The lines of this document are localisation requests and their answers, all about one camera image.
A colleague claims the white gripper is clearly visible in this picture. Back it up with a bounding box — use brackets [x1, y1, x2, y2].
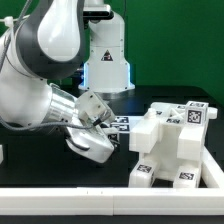
[66, 91, 118, 163]

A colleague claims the white chair seat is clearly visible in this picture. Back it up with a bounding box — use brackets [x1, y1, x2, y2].
[149, 126, 182, 181]

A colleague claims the white chair back frame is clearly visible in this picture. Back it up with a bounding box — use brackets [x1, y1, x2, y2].
[129, 101, 218, 162]

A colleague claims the white marker base sheet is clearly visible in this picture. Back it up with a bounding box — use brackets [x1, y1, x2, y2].
[111, 116, 141, 133]

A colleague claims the white block left edge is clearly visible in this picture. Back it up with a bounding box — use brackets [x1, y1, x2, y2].
[0, 145, 4, 165]

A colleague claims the white L-shaped wall fence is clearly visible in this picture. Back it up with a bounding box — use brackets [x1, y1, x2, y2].
[0, 151, 224, 215]

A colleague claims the black camera on stand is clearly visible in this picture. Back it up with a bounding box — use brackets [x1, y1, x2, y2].
[83, 4, 113, 20]

